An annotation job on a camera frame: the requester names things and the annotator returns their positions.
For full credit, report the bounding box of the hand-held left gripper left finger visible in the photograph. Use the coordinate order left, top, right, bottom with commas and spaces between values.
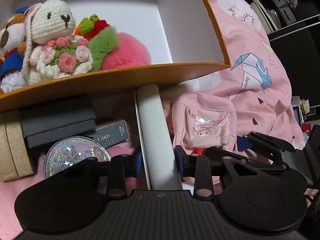
69, 153, 143, 198

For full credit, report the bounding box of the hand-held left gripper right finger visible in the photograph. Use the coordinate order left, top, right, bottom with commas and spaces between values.
174, 145, 263, 198

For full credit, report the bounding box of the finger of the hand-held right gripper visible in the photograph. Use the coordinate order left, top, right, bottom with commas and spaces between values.
204, 146, 289, 172
236, 131, 297, 164

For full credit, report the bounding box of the white rectangular box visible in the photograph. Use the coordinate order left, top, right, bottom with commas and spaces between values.
134, 84, 184, 190

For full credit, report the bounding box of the pink cartoon pouch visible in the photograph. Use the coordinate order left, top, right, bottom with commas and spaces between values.
171, 92, 238, 155

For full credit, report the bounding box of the round glitter case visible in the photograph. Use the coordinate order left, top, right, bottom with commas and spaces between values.
43, 135, 112, 179

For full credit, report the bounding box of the orange cardboard box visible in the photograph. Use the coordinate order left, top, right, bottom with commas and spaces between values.
0, 0, 232, 113

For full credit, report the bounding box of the pink fluffy peach plush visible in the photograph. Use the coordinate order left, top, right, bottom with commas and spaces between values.
87, 26, 152, 72

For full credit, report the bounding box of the gold gift box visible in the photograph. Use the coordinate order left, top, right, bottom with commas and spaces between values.
0, 110, 34, 182

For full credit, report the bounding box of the crochet carrot charm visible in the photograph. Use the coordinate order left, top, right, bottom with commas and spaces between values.
74, 14, 110, 40

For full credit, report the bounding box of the white crochet bunny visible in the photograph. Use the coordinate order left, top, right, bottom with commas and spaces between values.
21, 0, 94, 85

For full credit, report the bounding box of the dog plush toy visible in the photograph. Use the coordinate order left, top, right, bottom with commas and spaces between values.
0, 7, 32, 94

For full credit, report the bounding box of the small dark card box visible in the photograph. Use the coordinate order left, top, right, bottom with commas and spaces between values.
91, 119, 130, 148

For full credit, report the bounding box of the black shelf unit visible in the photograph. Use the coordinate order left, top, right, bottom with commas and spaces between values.
240, 0, 320, 98

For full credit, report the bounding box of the black gift box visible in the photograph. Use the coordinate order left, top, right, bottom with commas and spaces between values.
19, 95, 97, 149

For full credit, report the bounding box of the pink printed blanket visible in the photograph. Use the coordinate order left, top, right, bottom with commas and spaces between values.
0, 0, 308, 240

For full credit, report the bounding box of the purple bag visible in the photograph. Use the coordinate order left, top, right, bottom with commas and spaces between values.
266, 9, 282, 29

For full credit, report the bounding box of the white storage box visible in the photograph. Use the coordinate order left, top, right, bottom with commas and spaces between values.
250, 0, 279, 33

